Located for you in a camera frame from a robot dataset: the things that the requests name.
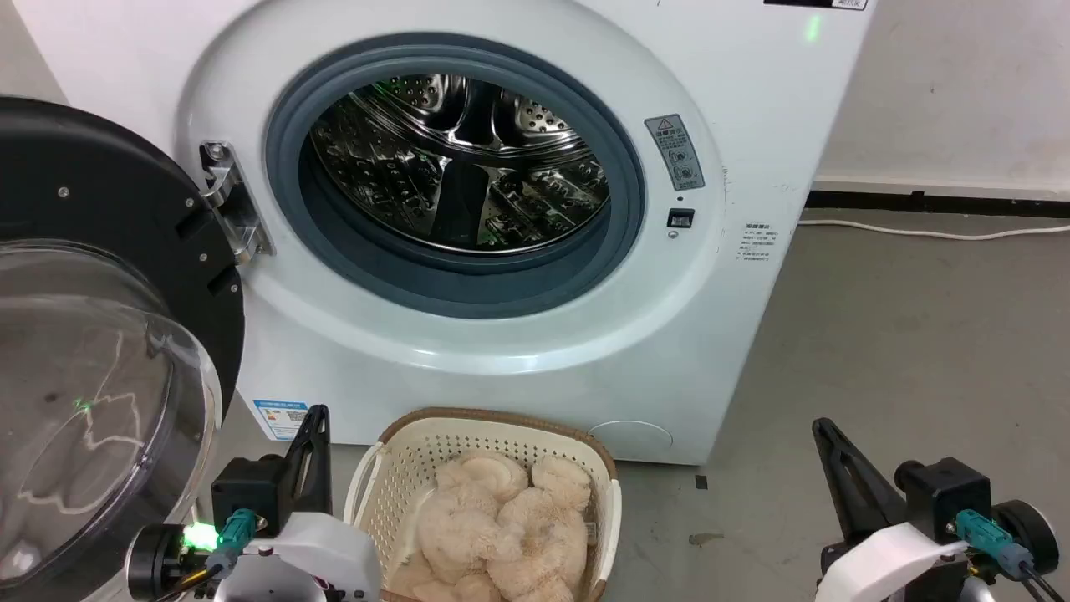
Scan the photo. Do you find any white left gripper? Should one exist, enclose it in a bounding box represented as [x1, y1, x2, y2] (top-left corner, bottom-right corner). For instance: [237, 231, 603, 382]
[125, 405, 384, 602]

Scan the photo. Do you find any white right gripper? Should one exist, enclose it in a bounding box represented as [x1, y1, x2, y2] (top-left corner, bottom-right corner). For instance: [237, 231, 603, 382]
[812, 417, 1061, 602]

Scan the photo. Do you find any black glass washing machine door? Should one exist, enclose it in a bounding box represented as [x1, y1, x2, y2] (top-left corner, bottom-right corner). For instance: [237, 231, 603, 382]
[0, 95, 247, 602]

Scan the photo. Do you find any white front-load washing machine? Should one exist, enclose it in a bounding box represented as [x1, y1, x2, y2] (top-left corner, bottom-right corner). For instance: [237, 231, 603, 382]
[12, 0, 876, 466]

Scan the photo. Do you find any blue energy label sticker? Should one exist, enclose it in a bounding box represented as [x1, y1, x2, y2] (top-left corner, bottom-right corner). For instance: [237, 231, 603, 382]
[252, 399, 310, 441]

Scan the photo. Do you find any white woven-rim laundry basket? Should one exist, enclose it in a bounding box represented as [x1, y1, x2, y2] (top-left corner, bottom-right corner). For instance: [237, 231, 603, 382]
[344, 407, 623, 602]

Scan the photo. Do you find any beige fluffy plush toy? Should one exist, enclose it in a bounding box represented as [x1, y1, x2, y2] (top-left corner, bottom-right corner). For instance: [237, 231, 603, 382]
[434, 451, 531, 513]
[531, 454, 594, 513]

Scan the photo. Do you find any grey rubber door gasket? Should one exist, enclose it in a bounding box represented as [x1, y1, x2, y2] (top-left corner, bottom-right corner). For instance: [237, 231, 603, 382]
[265, 33, 647, 320]

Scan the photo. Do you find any fluffy beige towel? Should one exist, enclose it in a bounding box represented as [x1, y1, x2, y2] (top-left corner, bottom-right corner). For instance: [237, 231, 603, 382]
[390, 488, 589, 602]

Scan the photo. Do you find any round drain filter cover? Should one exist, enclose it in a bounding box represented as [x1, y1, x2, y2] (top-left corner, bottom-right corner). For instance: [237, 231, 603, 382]
[586, 420, 674, 462]

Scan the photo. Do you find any small text label sticker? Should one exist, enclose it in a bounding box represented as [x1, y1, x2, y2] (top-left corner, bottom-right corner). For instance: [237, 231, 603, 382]
[736, 221, 773, 265]

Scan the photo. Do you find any metal door hinge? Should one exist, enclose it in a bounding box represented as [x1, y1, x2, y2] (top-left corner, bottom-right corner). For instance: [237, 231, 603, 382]
[199, 141, 276, 266]

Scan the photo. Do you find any black baseboard strip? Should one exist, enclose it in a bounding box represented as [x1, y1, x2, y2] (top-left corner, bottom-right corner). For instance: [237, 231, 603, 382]
[805, 190, 1070, 220]

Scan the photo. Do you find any stainless steel drum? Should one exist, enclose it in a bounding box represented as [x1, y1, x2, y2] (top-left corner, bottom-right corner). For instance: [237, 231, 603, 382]
[308, 74, 611, 256]

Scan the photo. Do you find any grey warning sticker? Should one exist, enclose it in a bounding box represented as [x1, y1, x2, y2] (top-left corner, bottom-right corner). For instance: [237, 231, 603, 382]
[644, 114, 706, 192]

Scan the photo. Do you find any teal-plug left gripper cable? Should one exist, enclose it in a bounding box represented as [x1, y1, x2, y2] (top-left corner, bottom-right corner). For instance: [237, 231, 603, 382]
[171, 508, 258, 602]

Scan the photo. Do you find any teal-plug gripper cable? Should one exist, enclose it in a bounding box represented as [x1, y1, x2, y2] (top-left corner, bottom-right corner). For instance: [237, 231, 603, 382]
[171, 508, 258, 602]
[947, 509, 1070, 602]

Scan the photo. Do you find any teal-plug right gripper cable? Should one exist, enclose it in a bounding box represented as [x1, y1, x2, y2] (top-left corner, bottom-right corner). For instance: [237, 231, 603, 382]
[947, 509, 1070, 602]

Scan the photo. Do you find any white floor cable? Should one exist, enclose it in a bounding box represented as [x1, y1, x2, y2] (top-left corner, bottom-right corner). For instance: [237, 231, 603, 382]
[798, 219, 1070, 242]

